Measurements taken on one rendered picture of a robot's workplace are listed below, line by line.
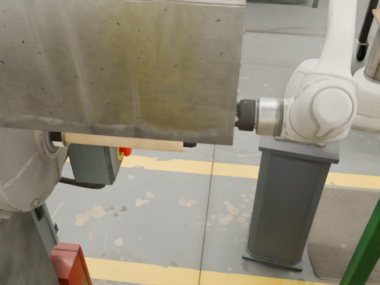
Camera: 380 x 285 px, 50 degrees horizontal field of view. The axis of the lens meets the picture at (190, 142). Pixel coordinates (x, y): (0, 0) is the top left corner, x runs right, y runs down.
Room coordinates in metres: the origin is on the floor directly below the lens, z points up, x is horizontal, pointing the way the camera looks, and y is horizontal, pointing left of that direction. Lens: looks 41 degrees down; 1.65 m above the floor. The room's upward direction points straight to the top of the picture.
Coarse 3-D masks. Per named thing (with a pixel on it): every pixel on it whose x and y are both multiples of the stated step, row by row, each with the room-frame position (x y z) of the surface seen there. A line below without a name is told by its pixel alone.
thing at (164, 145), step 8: (64, 136) 0.47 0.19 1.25; (72, 136) 0.46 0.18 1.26; (80, 136) 0.46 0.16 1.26; (88, 136) 0.46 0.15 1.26; (96, 136) 0.46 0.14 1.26; (104, 136) 0.46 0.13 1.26; (112, 136) 0.46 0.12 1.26; (88, 144) 0.47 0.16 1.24; (96, 144) 0.46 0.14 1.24; (104, 144) 0.46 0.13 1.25; (112, 144) 0.46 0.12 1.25; (120, 144) 0.45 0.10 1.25; (128, 144) 0.45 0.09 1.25; (136, 144) 0.45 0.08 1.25; (144, 144) 0.45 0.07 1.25; (152, 144) 0.45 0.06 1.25; (160, 144) 0.45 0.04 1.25; (168, 144) 0.45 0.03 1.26; (176, 144) 0.45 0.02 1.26
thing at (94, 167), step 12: (72, 144) 0.68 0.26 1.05; (84, 144) 0.68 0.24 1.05; (72, 156) 0.68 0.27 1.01; (84, 156) 0.68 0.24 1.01; (96, 156) 0.68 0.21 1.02; (108, 156) 0.68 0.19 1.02; (120, 156) 0.74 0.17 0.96; (72, 168) 0.68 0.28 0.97; (84, 168) 0.68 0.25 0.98; (96, 168) 0.68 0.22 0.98; (108, 168) 0.67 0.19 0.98; (60, 180) 0.69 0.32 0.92; (72, 180) 0.70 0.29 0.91; (84, 180) 0.68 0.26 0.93; (96, 180) 0.68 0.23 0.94; (108, 180) 0.67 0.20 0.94
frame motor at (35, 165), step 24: (0, 144) 0.39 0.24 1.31; (24, 144) 0.42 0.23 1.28; (48, 144) 0.45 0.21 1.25; (0, 168) 0.37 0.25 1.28; (24, 168) 0.40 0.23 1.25; (48, 168) 0.45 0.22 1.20; (0, 192) 0.36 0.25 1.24; (24, 192) 0.39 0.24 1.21; (48, 192) 0.45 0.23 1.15; (0, 216) 0.42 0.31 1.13
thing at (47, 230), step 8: (40, 208) 0.67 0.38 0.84; (40, 216) 0.66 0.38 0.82; (48, 216) 0.69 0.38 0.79; (40, 224) 0.65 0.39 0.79; (48, 224) 0.68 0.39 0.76; (56, 224) 0.71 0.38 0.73; (40, 232) 0.64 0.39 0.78; (48, 232) 0.67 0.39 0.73; (56, 232) 0.69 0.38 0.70; (48, 240) 0.66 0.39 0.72; (56, 240) 0.68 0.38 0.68; (48, 248) 0.65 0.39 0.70
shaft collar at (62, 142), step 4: (52, 132) 0.46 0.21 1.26; (56, 132) 0.46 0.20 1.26; (60, 132) 0.46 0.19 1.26; (52, 136) 0.46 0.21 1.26; (56, 136) 0.46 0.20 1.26; (60, 136) 0.46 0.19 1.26; (52, 140) 0.46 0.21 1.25; (56, 140) 0.46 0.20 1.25; (60, 140) 0.46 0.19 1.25; (64, 140) 0.46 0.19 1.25; (56, 144) 0.46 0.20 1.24; (60, 144) 0.46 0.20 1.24; (64, 144) 0.46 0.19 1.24; (68, 144) 0.47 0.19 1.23
